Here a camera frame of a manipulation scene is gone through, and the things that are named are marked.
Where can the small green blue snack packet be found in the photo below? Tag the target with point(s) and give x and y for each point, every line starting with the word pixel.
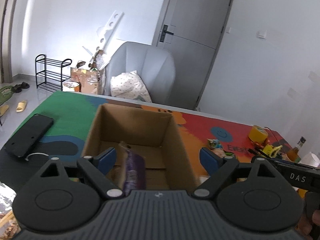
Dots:
pixel 214 144

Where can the hand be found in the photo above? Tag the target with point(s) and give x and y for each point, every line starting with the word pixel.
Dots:
pixel 308 225

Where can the grey armchair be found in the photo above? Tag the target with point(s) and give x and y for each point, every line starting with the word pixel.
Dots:
pixel 154 65

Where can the yellow tape roll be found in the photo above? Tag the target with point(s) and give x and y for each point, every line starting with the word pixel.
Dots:
pixel 257 134

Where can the white paper towel roll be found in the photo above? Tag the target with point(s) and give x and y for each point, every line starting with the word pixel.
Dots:
pixel 310 159

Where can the yellow slipper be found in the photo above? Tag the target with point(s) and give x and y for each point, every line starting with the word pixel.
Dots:
pixel 21 106

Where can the brown cardboard box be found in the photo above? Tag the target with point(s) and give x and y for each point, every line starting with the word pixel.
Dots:
pixel 153 135

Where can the white perforated board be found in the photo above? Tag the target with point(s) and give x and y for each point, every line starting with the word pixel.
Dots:
pixel 106 32

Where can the brown paper bags pile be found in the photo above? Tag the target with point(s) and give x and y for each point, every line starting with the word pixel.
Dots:
pixel 88 78

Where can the black slippers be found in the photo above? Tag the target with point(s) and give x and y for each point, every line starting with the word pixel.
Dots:
pixel 19 87

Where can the purple snack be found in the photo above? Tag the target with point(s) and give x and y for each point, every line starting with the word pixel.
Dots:
pixel 132 170

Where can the grey door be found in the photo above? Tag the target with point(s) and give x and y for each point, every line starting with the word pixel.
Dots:
pixel 192 31

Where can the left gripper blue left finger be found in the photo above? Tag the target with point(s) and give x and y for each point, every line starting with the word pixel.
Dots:
pixel 105 161

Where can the white dotted pillow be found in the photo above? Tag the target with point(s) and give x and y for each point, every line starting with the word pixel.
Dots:
pixel 129 85

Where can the black shoe rack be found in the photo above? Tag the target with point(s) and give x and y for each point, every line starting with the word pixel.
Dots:
pixel 50 74

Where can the black flat device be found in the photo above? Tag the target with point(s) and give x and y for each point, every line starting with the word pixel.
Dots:
pixel 23 140

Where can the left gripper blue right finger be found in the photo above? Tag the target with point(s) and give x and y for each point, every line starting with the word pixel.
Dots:
pixel 210 161

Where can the brown sauce bottle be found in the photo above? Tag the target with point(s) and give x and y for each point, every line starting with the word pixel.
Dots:
pixel 292 154

